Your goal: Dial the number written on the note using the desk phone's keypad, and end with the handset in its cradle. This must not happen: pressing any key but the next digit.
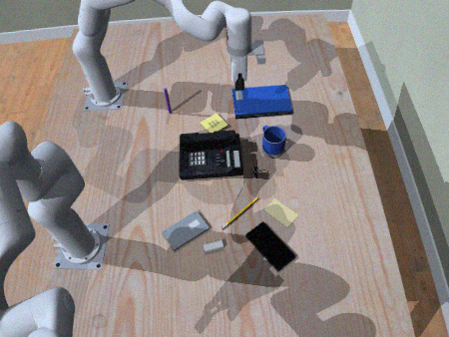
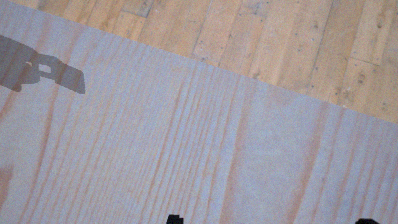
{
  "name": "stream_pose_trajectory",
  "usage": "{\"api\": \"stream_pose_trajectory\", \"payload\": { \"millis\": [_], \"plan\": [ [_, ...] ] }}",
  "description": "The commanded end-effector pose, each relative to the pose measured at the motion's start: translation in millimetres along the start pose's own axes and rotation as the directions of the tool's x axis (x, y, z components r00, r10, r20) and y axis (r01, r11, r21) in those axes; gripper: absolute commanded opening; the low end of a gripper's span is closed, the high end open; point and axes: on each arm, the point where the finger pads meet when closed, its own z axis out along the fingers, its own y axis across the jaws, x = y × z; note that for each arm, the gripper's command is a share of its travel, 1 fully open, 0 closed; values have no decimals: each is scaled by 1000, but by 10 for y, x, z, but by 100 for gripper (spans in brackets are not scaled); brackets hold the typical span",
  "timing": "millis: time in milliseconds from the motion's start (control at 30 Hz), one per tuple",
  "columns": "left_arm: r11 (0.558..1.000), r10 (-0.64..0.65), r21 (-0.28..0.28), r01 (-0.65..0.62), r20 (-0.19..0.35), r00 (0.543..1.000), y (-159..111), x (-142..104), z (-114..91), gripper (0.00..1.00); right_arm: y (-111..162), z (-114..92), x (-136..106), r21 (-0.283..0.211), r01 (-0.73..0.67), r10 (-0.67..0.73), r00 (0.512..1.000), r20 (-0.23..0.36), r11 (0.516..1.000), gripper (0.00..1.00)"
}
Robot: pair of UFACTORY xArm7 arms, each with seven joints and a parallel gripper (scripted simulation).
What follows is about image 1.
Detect blue notebook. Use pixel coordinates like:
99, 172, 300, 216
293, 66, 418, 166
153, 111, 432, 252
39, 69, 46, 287
232, 85, 293, 119

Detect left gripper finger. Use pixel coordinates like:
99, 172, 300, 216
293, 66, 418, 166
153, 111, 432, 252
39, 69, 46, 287
235, 73, 244, 91

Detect blue mug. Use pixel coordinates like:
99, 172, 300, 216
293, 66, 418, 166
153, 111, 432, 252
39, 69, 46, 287
262, 126, 286, 158

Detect black rectangular slab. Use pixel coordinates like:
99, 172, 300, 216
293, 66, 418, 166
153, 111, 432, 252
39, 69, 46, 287
245, 222, 296, 271

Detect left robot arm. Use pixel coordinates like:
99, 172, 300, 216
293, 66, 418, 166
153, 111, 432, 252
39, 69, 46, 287
73, 0, 266, 107

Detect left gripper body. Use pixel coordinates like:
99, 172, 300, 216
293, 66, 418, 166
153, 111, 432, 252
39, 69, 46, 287
228, 53, 247, 83

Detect dark grey telephone handset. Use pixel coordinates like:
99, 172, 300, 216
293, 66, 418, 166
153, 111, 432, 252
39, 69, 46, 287
180, 130, 236, 148

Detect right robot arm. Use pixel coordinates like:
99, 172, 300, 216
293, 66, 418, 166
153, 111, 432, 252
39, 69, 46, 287
0, 121, 101, 337

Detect yellow sticky note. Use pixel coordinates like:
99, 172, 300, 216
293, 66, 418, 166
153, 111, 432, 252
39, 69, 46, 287
201, 114, 228, 133

